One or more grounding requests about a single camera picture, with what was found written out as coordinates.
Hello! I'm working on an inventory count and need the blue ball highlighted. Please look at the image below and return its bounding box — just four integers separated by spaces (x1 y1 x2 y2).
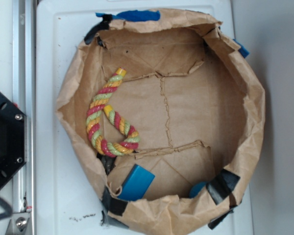
189 182 207 198

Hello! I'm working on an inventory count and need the brown paper bag bin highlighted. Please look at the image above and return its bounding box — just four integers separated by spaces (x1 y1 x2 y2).
56 9 265 235

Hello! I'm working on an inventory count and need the blue rectangular block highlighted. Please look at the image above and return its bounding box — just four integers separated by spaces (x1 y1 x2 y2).
118 164 155 201

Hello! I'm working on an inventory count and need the multicolour twisted rope toy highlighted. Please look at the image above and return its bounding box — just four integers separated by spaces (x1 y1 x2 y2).
86 68 140 158

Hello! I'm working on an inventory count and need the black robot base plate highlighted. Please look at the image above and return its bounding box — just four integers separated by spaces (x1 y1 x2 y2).
0 92 25 190

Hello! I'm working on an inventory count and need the aluminium extrusion rail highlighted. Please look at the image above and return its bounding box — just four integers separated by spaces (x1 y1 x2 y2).
12 0 38 235

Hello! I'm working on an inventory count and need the metal corner bracket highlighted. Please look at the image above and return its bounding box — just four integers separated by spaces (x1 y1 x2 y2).
5 212 31 235

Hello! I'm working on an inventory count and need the grey braided cable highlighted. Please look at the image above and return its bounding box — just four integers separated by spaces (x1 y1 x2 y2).
0 192 13 225

